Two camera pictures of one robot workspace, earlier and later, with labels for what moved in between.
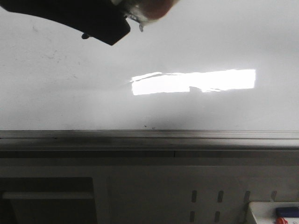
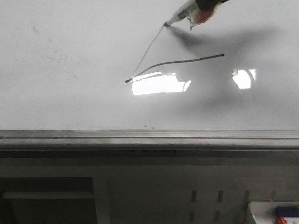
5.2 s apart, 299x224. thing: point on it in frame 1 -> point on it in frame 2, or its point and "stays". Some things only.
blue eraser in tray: x=287 y=212 stays
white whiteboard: x=208 y=74 stays
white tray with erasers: x=265 y=212 stays
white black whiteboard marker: x=145 y=11 -> x=190 y=7
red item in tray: x=281 y=220 stays
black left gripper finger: x=103 y=20 -> x=206 y=6
